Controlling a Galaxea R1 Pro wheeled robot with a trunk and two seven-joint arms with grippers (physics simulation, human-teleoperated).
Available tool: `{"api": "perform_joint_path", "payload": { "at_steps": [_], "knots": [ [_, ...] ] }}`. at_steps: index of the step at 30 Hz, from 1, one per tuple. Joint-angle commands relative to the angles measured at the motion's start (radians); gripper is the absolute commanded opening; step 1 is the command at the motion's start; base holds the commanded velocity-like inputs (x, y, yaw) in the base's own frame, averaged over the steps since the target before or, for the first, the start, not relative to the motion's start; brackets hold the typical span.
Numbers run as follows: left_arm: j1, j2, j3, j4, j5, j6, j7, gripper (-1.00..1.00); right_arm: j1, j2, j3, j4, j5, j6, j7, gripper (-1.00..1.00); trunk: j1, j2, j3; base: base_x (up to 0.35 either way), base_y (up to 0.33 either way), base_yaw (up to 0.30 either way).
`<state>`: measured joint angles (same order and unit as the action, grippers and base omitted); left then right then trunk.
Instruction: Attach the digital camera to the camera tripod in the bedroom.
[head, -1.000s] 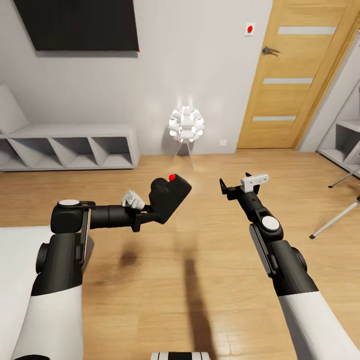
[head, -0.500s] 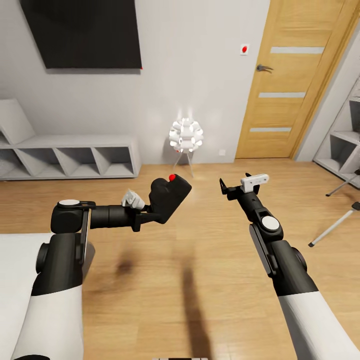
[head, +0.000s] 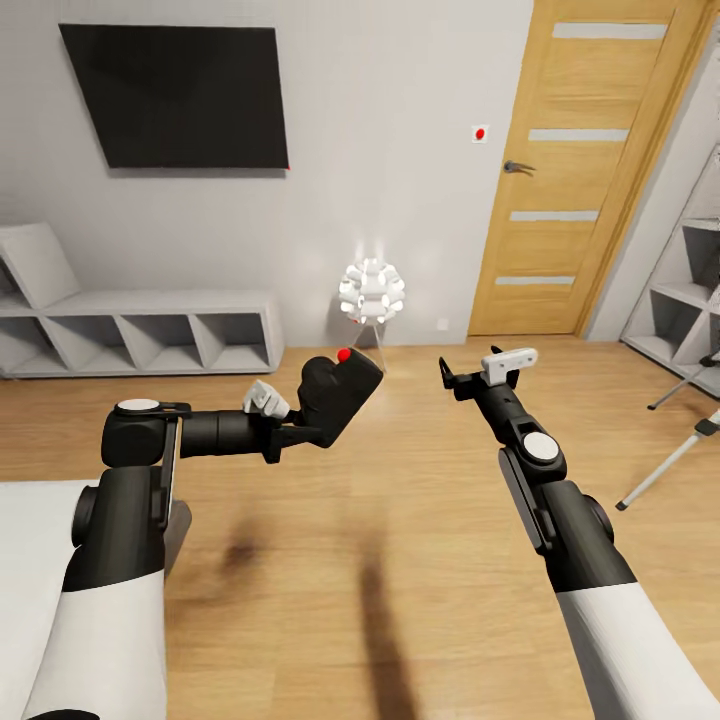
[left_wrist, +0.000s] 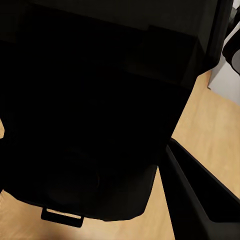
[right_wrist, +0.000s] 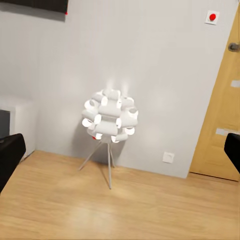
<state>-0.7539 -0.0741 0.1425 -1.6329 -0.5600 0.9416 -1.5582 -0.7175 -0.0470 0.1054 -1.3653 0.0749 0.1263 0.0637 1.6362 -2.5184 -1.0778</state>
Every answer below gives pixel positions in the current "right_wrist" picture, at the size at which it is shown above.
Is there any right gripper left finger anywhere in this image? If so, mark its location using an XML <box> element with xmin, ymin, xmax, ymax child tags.
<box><xmin>0</xmin><ymin>133</ymin><xmax>26</xmax><ymax>193</ymax></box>

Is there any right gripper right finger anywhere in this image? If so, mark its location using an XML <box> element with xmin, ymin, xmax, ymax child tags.
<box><xmin>224</xmin><ymin>132</ymin><xmax>240</xmax><ymax>173</ymax></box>

